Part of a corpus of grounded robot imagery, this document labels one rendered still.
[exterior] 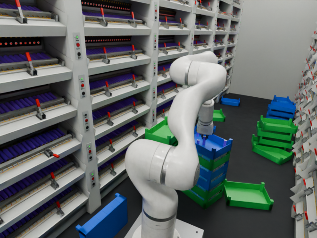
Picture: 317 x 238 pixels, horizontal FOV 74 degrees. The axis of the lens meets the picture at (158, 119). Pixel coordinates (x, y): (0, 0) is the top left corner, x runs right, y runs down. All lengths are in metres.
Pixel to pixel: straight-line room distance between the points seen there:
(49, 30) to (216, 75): 0.71
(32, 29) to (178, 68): 0.59
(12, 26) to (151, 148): 0.68
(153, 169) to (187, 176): 0.10
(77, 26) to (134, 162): 0.74
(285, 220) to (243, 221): 0.28
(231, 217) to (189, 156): 1.05
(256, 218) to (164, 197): 1.05
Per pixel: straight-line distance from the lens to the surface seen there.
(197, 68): 0.82
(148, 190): 0.70
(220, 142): 1.54
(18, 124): 1.07
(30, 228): 1.40
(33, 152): 1.17
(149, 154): 0.62
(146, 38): 1.66
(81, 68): 1.16
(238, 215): 1.65
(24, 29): 1.02
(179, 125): 0.66
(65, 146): 1.23
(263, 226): 1.64
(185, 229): 0.98
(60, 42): 1.16
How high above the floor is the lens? 1.13
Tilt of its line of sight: 23 degrees down
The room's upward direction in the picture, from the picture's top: 2 degrees clockwise
